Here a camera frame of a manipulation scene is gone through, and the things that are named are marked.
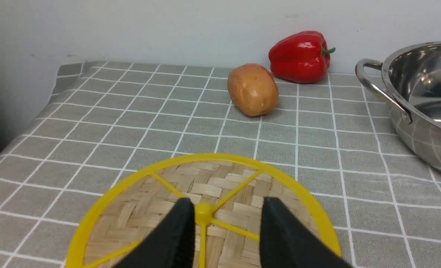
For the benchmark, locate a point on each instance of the stainless steel pot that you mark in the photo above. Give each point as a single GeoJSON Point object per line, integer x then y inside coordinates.
{"type": "Point", "coordinates": [409, 81]}

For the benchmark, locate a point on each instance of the grey checked tablecloth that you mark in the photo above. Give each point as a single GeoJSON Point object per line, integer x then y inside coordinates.
{"type": "Point", "coordinates": [334, 138]}

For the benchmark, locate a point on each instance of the red bell pepper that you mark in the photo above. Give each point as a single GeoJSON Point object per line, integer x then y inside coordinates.
{"type": "Point", "coordinates": [302, 58]}

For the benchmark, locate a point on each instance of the brown potato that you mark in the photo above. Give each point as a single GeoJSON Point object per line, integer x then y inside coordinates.
{"type": "Point", "coordinates": [253, 90]}

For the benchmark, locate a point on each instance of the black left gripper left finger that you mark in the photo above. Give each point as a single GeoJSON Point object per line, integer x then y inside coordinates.
{"type": "Point", "coordinates": [170, 245]}

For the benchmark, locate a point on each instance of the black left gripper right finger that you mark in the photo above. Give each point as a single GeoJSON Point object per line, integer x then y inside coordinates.
{"type": "Point", "coordinates": [284, 242]}

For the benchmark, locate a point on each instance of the yellow woven bamboo steamer lid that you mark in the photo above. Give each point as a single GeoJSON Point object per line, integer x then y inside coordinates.
{"type": "Point", "coordinates": [227, 192]}

